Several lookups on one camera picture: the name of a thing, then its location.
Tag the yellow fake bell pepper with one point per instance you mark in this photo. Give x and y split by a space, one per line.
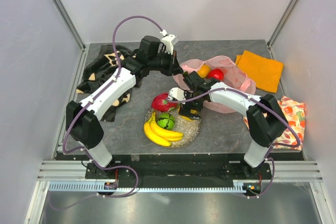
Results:
188 113

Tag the speckled round plate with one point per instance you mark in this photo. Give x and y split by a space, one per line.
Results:
190 129

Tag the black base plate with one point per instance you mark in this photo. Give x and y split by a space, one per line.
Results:
223 166

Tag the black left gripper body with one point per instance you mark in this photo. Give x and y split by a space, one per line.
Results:
165 63

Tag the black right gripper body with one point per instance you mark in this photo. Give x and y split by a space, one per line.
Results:
185 108

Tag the floral patterned cloth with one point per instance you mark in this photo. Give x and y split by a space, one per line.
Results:
295 115

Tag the black flower patterned cloth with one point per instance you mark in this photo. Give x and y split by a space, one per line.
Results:
97 73

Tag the yellow fake banana bunch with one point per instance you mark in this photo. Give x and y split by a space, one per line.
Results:
159 135

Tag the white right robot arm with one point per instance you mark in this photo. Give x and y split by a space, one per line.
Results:
266 121

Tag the pink plastic bag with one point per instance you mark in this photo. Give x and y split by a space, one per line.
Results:
233 77

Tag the fake orange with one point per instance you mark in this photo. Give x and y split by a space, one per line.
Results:
204 71

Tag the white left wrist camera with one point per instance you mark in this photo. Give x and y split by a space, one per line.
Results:
169 42

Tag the orange folded cloth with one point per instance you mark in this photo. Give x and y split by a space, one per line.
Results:
266 73

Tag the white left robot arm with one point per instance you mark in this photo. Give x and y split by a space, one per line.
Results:
83 118

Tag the grey slotted cable duct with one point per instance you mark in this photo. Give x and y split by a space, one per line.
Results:
104 187

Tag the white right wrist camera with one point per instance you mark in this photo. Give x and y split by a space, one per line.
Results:
176 95

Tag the green fake watermelon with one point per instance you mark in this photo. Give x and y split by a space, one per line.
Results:
166 121

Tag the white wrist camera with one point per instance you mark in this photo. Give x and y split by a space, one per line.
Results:
176 95
169 42

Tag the red fake dragon fruit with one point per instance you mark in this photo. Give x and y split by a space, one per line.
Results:
160 103

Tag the red fake apple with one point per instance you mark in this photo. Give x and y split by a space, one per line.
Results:
216 74

